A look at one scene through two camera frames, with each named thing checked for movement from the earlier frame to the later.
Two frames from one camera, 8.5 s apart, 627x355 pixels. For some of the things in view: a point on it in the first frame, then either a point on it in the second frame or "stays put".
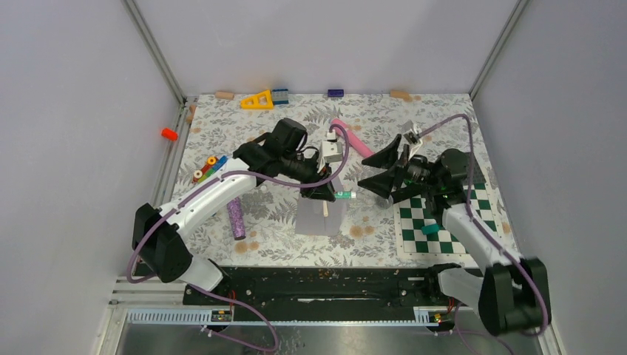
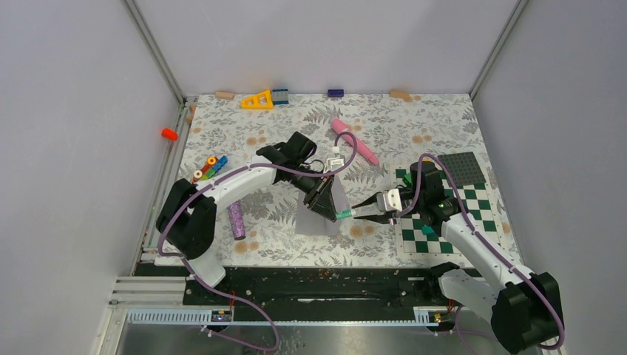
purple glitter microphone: (235, 209) stays put
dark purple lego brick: (337, 92) stays put
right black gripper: (381, 183) → (378, 218)
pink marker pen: (353, 140) stays put
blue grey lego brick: (280, 96) stays put
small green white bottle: (345, 194) → (343, 214)
